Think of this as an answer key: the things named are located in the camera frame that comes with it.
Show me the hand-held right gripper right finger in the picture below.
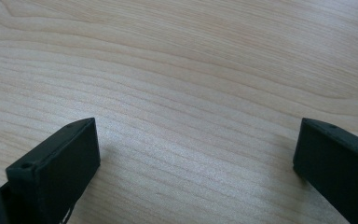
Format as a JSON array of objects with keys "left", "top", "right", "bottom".
[{"left": 293, "top": 117, "right": 358, "bottom": 224}]

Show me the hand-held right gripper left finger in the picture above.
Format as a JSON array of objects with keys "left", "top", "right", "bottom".
[{"left": 0, "top": 117, "right": 102, "bottom": 224}]

